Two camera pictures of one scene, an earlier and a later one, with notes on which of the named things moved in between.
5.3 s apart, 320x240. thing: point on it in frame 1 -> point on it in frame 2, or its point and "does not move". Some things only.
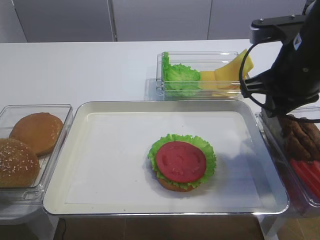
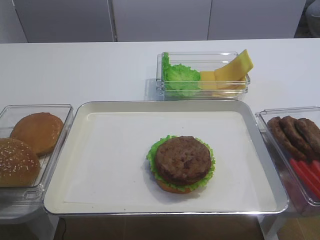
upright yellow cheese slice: x=231 y=71 does not move
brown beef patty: x=298 y=137 -> x=182 y=160
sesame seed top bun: x=19 y=164 does not move
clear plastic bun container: x=33 y=137 does not move
